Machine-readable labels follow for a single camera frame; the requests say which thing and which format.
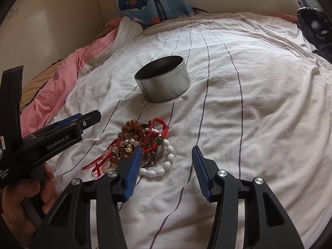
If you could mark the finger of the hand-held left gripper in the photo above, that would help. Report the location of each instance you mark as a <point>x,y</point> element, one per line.
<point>68,119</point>
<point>89,119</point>

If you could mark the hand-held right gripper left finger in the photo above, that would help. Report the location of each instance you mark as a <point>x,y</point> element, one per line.
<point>133,171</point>

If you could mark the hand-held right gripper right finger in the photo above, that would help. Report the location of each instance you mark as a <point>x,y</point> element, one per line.
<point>201,168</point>

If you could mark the silver bangle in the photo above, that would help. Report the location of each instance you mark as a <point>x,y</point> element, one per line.
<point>151,163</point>

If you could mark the round silver metal tin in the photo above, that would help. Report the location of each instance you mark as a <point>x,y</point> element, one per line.
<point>166,88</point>

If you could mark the person's left hand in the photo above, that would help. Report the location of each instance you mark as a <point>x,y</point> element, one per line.
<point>15,207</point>

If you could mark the pink blanket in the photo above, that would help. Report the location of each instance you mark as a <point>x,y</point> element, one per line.
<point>59,83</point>

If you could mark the tan bed sheet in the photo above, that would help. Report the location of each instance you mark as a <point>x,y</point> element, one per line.
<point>33,87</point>

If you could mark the white striped duvet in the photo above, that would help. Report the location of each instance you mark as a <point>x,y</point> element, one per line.
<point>246,96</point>

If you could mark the blue whale print curtain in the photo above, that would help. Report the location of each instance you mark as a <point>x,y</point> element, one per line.
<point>134,0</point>

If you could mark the black jacket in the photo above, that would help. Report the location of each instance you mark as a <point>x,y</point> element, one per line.
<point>315,28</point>

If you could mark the cream padded bed frame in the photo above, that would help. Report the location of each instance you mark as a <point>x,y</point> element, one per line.
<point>44,33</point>

